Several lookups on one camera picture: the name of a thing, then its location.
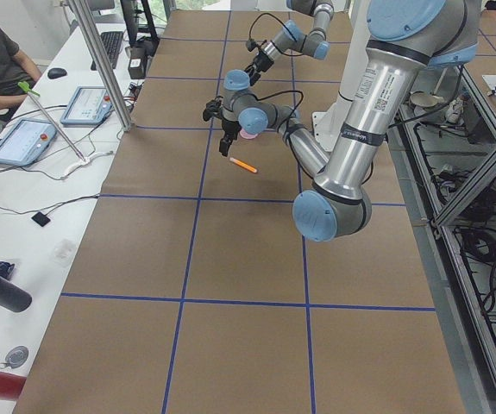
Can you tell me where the black water bottle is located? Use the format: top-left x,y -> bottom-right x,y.
0,277 -> 32,313

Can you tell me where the near teach pendant tablet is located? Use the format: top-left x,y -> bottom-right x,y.
0,118 -> 57,166

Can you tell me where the black computer mouse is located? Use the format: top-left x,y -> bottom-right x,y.
47,67 -> 67,79

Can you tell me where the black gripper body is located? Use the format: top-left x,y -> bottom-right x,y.
221,118 -> 240,137
254,52 -> 274,73

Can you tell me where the black monitor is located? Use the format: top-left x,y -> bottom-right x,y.
119,0 -> 160,47

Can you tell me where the round metal keychain tag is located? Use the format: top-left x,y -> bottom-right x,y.
0,345 -> 29,369

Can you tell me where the small black square pad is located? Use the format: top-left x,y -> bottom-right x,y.
31,211 -> 51,228

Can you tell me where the clear plastic packet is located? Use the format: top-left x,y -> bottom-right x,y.
51,239 -> 77,267

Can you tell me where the metal rod green handle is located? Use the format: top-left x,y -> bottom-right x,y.
17,81 -> 90,165

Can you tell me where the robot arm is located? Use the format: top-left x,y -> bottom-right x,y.
216,1 -> 481,242
244,0 -> 335,86

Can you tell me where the orange highlighter pen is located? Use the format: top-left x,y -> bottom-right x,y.
229,157 -> 258,173

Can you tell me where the pink mesh pen holder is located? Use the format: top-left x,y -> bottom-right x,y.
239,129 -> 258,140

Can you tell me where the black keyboard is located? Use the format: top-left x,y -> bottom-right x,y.
100,31 -> 123,69

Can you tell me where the teach pendant tablet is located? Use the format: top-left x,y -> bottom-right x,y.
60,86 -> 112,127
0,118 -> 57,166

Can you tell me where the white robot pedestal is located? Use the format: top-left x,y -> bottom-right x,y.
312,0 -> 371,153

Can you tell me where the black cardboard box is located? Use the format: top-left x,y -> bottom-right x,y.
128,40 -> 153,79

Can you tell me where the far teach pendant tablet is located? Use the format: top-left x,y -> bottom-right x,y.
60,86 -> 112,127

